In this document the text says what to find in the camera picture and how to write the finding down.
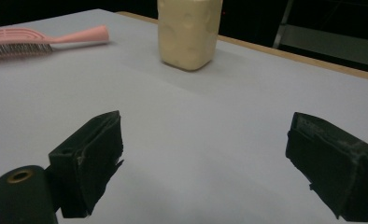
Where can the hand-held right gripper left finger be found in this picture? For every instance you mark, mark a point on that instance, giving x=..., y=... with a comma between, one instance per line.
x=85, y=161

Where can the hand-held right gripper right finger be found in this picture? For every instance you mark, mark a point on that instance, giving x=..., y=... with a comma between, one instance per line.
x=337, y=174

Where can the pink hairbrush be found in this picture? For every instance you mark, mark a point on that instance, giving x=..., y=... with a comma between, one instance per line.
x=20, y=42

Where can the cream plastic container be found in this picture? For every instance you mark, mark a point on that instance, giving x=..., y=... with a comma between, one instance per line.
x=188, y=34

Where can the white table sheet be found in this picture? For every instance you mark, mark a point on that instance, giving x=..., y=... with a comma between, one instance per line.
x=204, y=130

